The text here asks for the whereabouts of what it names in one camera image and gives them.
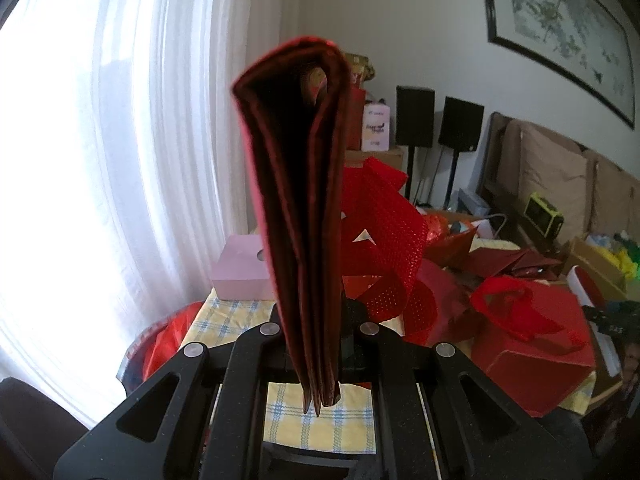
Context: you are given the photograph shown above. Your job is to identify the red KFC fabric tote bag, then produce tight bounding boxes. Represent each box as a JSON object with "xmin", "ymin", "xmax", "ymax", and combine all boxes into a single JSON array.
[{"xmin": 402, "ymin": 259, "xmax": 598, "ymax": 418}]

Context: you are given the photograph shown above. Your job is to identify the red plastic twine ball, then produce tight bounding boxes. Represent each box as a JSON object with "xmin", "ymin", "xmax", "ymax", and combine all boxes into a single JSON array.
[{"xmin": 422, "ymin": 214, "xmax": 449, "ymax": 245}]

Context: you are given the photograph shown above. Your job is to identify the cardboard tray on sofa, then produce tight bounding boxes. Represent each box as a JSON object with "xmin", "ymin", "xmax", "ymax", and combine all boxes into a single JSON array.
[{"xmin": 563, "ymin": 237, "xmax": 639, "ymax": 301}]

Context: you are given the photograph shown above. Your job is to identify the yellow plaid tablecloth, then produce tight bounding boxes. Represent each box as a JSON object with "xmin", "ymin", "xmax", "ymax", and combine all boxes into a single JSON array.
[{"xmin": 179, "ymin": 237, "xmax": 598, "ymax": 456}]

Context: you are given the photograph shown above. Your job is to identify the framed ink painting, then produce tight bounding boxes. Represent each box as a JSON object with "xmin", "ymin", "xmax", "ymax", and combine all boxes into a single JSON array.
[{"xmin": 485, "ymin": 0, "xmax": 636, "ymax": 127}]

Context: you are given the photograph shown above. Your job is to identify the dark red paper bags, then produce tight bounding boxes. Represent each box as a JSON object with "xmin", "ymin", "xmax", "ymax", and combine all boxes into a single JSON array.
[{"xmin": 342, "ymin": 158, "xmax": 559, "ymax": 321}]

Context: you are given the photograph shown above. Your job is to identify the green portable radio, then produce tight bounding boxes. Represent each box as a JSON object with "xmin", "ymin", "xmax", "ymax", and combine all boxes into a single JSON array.
[{"xmin": 524, "ymin": 192, "xmax": 564, "ymax": 240}]

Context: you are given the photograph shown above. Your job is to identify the red cartoon cat bag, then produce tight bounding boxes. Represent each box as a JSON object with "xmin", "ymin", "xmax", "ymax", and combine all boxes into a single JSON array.
[{"xmin": 232, "ymin": 37, "xmax": 350, "ymax": 412}]

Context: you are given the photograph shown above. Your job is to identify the yellow plastic bag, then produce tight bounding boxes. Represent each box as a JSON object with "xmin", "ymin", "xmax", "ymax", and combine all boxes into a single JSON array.
[{"xmin": 594, "ymin": 246, "xmax": 639, "ymax": 281}]

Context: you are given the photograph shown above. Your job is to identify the beige cushion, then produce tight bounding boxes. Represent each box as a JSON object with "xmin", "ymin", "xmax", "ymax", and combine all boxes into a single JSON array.
[
  {"xmin": 518, "ymin": 124, "xmax": 589, "ymax": 244},
  {"xmin": 585, "ymin": 151, "xmax": 640, "ymax": 242}
]

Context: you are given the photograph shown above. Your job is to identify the pink tissue box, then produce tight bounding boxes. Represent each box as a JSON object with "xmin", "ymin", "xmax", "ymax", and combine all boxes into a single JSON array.
[{"xmin": 212, "ymin": 234, "xmax": 276, "ymax": 301}]

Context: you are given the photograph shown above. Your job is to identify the gold crinkled gift bag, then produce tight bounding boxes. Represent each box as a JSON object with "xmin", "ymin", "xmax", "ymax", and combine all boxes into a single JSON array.
[{"xmin": 344, "ymin": 52, "xmax": 375, "ymax": 88}]

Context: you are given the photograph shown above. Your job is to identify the small pink white box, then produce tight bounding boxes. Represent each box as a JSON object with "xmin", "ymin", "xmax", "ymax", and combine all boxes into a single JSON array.
[{"xmin": 361, "ymin": 102, "xmax": 390, "ymax": 152}]

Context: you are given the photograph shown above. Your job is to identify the dark red gift box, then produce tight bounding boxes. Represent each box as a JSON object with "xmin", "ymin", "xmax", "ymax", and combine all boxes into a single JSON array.
[{"xmin": 346, "ymin": 86, "xmax": 367, "ymax": 151}]

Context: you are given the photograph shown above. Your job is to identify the left black speaker on stand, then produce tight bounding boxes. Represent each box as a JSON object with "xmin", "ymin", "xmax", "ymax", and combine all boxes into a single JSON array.
[{"xmin": 395, "ymin": 86, "xmax": 435, "ymax": 200}]

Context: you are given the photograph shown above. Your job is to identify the white sheer curtain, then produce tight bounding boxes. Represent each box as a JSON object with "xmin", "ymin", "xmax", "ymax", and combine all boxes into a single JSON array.
[{"xmin": 1, "ymin": 0, "xmax": 298, "ymax": 426}]

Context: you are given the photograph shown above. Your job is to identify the brown sofa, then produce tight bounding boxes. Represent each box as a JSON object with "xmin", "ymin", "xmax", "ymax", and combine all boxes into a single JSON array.
[{"xmin": 477, "ymin": 112, "xmax": 639, "ymax": 261}]

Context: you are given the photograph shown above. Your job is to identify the large brown cardboard box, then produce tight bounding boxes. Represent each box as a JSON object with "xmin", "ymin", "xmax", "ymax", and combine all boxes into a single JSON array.
[{"xmin": 345, "ymin": 146, "xmax": 405, "ymax": 170}]

